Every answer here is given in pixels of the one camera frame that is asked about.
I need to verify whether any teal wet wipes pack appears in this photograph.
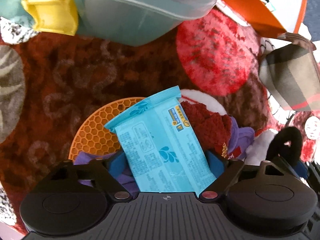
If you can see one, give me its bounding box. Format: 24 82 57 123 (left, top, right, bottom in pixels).
105 86 216 195

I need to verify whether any white plush paw toy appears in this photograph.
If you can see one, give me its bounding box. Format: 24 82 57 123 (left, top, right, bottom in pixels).
245 129 278 166

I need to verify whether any black fuzzy hair scrunchie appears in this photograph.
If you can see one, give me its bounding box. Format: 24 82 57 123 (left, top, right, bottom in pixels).
266 126 303 167

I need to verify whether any clear plastic storage box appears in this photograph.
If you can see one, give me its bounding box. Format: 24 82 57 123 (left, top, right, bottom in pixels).
1 0 217 46

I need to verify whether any patterned red fleece blanket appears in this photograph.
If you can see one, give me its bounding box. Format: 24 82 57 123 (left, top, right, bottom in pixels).
1 9 319 233

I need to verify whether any orange cardboard box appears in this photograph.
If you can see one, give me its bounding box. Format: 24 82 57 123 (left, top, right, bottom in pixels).
216 0 308 38

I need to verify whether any purple cloth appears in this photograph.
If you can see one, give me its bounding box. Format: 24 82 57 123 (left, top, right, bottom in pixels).
74 116 255 197

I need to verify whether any plaid cosmetic pouch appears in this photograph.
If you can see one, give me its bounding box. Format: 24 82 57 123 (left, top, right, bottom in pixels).
259 33 319 112

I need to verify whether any orange honeycomb silicone mat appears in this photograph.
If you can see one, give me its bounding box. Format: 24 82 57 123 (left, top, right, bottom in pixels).
68 97 143 161

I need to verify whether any dark red knitted item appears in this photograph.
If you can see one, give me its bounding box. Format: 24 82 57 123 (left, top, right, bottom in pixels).
181 101 232 158

